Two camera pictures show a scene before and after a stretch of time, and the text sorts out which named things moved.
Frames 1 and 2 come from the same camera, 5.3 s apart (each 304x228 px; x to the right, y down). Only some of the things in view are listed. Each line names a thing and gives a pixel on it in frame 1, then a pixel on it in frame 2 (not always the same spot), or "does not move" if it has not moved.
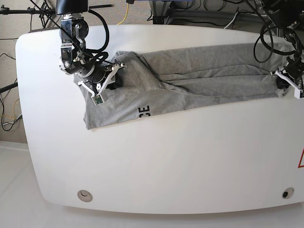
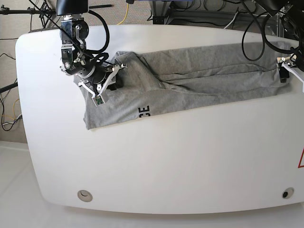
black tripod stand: x=45 y=12 does not move
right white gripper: x=283 y=84 to x=284 y=73
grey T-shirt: x=156 y=81 does not move
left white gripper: x=117 y=71 does not move
